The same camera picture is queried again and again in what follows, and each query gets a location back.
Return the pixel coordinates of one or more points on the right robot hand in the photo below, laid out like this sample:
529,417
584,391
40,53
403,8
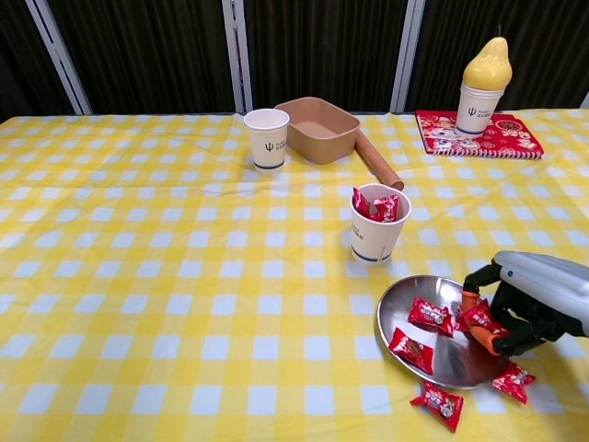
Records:
547,290

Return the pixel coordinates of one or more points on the round metal plate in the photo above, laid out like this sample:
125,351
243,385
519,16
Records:
414,294

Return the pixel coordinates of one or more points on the white paper cup blue logo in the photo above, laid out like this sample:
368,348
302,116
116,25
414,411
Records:
368,239
267,147
476,115

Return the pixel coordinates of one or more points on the red spiral notebook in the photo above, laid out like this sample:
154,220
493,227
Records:
506,138

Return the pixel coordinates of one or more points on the wooden rolling pin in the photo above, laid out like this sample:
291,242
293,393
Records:
379,163

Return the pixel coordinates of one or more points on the yellow pear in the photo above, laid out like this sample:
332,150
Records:
488,64

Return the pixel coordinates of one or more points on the brown paper food box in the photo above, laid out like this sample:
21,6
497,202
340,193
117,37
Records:
322,147

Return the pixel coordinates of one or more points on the yellow white checkered tablecloth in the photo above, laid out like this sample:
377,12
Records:
184,276

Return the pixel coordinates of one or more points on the grey metal partition post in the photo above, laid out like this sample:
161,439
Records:
585,100
234,46
60,55
408,55

